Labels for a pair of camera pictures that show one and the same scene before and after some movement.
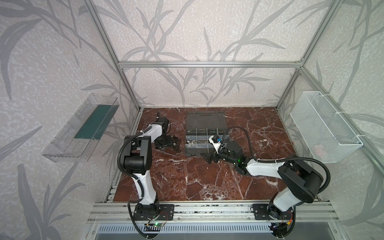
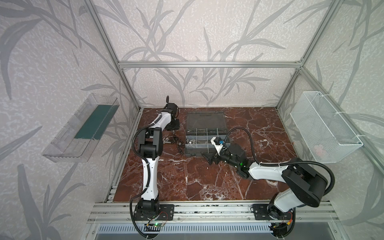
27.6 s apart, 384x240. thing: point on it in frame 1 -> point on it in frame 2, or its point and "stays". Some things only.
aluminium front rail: [119, 212] stays
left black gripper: [169, 141] -> [173, 125]
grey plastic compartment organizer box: [200, 126] stays
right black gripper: [216, 156] stays
